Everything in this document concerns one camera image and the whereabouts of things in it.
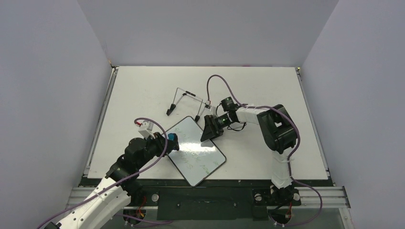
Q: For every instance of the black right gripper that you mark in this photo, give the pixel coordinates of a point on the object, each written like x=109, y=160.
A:
x=214, y=124

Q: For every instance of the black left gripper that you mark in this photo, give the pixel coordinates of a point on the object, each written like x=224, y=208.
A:
x=160, y=141

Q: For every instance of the blue whiteboard eraser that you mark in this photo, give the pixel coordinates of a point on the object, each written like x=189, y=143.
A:
x=172, y=137

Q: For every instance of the black framed whiteboard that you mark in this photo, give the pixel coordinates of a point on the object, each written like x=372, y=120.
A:
x=195, y=160

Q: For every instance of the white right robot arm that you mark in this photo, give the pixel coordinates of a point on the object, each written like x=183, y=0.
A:
x=278, y=133

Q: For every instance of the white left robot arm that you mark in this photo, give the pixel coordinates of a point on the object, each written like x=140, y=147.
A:
x=119, y=185

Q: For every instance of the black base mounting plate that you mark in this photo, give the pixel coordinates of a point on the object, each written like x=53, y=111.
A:
x=175, y=199

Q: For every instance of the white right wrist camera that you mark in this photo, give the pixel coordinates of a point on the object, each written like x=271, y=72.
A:
x=210, y=108

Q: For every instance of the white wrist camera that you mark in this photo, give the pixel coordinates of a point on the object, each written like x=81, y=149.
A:
x=210, y=108
x=146, y=129

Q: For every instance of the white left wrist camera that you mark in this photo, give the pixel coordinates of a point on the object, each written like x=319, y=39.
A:
x=146, y=129

